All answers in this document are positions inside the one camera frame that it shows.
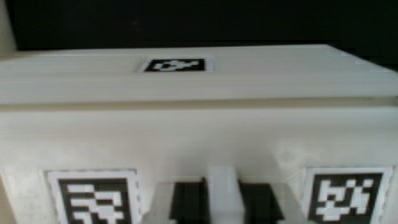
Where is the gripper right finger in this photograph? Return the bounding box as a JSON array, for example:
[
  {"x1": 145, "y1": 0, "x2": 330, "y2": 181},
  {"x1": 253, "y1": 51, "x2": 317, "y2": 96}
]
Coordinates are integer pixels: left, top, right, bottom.
[{"x1": 210, "y1": 107, "x2": 398, "y2": 224}]

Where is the white U-shaped border frame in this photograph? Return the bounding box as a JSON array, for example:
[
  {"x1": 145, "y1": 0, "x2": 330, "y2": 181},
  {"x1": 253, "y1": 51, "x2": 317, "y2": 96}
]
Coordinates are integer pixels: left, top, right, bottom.
[{"x1": 0, "y1": 0, "x2": 17, "y2": 60}]

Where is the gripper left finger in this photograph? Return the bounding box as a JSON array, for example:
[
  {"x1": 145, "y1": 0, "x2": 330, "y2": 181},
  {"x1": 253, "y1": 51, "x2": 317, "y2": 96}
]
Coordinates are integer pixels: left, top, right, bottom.
[{"x1": 0, "y1": 108, "x2": 202, "y2": 224}]

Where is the white cabinet body box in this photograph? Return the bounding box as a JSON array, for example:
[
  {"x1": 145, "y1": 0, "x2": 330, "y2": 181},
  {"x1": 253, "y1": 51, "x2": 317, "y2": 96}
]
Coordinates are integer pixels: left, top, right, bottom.
[{"x1": 0, "y1": 44, "x2": 398, "y2": 105}]

